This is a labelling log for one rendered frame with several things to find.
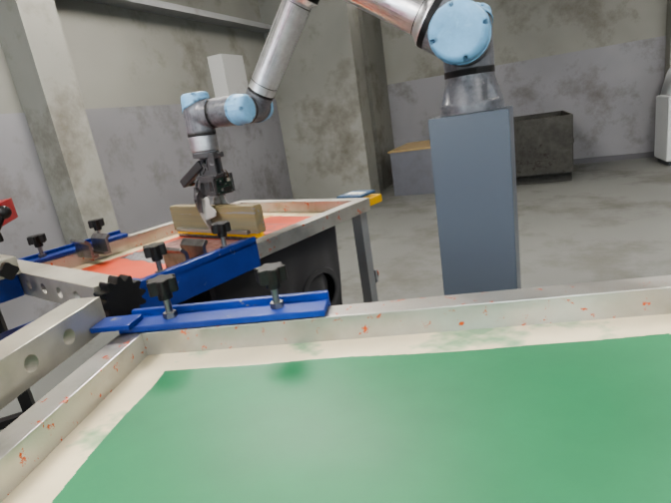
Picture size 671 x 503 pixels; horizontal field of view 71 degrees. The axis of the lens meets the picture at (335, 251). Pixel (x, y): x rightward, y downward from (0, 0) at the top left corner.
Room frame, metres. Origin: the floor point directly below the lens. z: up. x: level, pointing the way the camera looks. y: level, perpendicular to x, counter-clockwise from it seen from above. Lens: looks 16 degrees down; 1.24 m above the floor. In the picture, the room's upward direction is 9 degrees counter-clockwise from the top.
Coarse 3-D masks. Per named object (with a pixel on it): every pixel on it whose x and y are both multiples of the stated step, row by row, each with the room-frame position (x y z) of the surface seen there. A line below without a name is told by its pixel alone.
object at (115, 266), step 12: (276, 216) 1.55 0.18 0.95; (168, 240) 1.44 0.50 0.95; (180, 240) 1.41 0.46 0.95; (216, 240) 1.33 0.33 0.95; (132, 252) 1.33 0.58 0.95; (96, 264) 1.25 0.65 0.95; (108, 264) 1.23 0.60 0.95; (120, 264) 1.21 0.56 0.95; (132, 264) 1.19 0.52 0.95; (144, 264) 1.17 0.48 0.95
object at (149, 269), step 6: (270, 222) 1.47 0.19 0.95; (276, 222) 1.45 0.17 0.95; (282, 222) 1.44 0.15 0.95; (288, 222) 1.42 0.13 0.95; (294, 222) 1.41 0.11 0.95; (210, 246) 1.26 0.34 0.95; (216, 246) 1.25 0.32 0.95; (150, 264) 1.16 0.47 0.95; (162, 264) 1.14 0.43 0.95; (138, 270) 1.12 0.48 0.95; (144, 270) 1.11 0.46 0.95; (150, 270) 1.10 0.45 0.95; (132, 276) 1.07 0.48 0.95; (138, 276) 1.06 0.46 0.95; (144, 276) 1.05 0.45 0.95
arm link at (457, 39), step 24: (360, 0) 1.10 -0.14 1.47; (384, 0) 1.08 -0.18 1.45; (408, 0) 1.06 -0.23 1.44; (432, 0) 1.03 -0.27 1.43; (456, 0) 1.00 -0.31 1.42; (408, 24) 1.07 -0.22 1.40; (432, 24) 1.01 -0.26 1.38; (456, 24) 1.00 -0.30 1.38; (480, 24) 0.99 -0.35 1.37; (432, 48) 1.02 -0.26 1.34; (456, 48) 1.00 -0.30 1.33; (480, 48) 1.00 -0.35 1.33
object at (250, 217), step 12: (228, 204) 1.31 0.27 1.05; (240, 204) 1.27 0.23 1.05; (252, 204) 1.24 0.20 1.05; (180, 216) 1.42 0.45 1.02; (192, 216) 1.38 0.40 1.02; (228, 216) 1.28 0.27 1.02; (240, 216) 1.24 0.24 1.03; (252, 216) 1.21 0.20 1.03; (204, 228) 1.35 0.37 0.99; (240, 228) 1.25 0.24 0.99; (252, 228) 1.22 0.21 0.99; (264, 228) 1.23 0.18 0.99
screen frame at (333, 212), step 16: (272, 208) 1.64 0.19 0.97; (288, 208) 1.59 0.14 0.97; (304, 208) 1.54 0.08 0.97; (320, 208) 1.50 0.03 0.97; (336, 208) 1.33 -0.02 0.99; (352, 208) 1.35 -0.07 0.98; (368, 208) 1.41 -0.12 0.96; (304, 224) 1.19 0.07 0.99; (320, 224) 1.23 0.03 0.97; (336, 224) 1.29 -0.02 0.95; (128, 240) 1.39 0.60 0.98; (144, 240) 1.43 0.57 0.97; (256, 240) 1.09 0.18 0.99; (272, 240) 1.09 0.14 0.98; (288, 240) 1.13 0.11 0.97; (64, 256) 1.25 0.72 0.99
